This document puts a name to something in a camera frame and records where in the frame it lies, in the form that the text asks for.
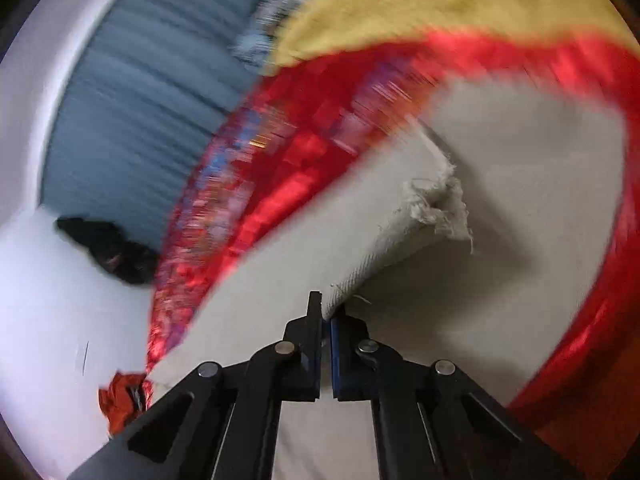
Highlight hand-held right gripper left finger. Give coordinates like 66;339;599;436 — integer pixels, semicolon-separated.
67;291;324;480

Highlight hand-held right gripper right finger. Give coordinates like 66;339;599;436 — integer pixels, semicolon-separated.
330;315;586;480

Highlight beige pants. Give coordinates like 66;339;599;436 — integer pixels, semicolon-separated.
147;77;627;480

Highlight small red-orange cloth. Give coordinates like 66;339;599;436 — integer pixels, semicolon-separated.
97;371;152;436

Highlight red floral satin blanket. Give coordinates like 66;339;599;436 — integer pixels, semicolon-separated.
145;30;640;441

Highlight black hanging garment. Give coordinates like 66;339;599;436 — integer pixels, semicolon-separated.
55;216;161;287

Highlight blue-grey curtain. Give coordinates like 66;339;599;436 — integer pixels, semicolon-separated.
40;0;301;261

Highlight blue white patterned pillow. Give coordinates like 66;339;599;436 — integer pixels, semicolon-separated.
231;0;304;69

